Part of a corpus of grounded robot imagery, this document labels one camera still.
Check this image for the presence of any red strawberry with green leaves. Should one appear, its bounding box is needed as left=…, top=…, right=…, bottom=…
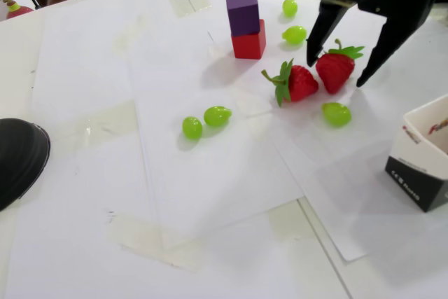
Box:
left=261, top=57, right=320, bottom=108

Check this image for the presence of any green plastic grape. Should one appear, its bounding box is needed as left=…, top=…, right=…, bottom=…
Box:
left=203, top=105, right=233, bottom=127
left=321, top=102, right=352, bottom=127
left=281, top=25, right=308, bottom=46
left=281, top=0, right=299, bottom=18
left=181, top=116, right=204, bottom=141

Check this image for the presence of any black round dome object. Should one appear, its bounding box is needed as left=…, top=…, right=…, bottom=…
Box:
left=0, top=118, right=52, bottom=213

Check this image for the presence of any red fire extinguisher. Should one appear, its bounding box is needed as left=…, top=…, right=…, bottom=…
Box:
left=0, top=0, right=40, bottom=22

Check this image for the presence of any red wooden cube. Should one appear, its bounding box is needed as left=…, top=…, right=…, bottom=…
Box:
left=230, top=18, right=267, bottom=60

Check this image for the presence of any purple wooden cube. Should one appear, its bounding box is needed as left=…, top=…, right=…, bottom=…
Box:
left=225, top=0, right=260, bottom=37

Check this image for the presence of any white and black cardboard box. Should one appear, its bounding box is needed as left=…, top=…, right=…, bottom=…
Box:
left=384, top=94, right=448, bottom=213

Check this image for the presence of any red strawberry with stem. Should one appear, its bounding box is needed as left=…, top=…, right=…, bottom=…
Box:
left=314, top=38, right=365, bottom=95

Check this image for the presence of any white paper sheet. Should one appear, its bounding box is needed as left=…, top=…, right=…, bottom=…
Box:
left=208, top=0, right=448, bottom=263

